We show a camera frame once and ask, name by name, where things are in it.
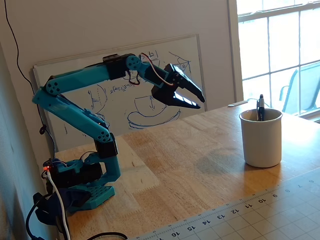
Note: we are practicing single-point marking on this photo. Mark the white framed window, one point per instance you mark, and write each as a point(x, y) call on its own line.
point(268, 50)

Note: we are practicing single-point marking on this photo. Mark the grey gridded cutting mat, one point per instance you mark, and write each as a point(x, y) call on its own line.
point(250, 220)

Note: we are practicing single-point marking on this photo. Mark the white ceramic mug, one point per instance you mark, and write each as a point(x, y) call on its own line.
point(262, 145)

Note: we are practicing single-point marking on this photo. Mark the small white flat strip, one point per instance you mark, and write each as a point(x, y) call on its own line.
point(237, 103)

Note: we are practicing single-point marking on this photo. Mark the dark blue table clamp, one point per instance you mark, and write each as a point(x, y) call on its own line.
point(72, 197)

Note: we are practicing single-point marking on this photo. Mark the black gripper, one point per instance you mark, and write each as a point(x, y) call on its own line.
point(167, 93)

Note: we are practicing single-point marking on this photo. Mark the whiteboard with blue writing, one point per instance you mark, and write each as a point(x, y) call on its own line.
point(112, 110)

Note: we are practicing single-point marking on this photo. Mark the outdoor patio chair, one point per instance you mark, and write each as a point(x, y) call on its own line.
point(290, 95)

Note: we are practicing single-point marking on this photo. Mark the motor controller board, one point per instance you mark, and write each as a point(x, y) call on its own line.
point(48, 167)

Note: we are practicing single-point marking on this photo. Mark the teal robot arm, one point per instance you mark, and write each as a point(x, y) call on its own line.
point(75, 80)

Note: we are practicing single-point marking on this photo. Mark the black silver pen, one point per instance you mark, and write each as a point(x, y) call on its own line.
point(260, 110)

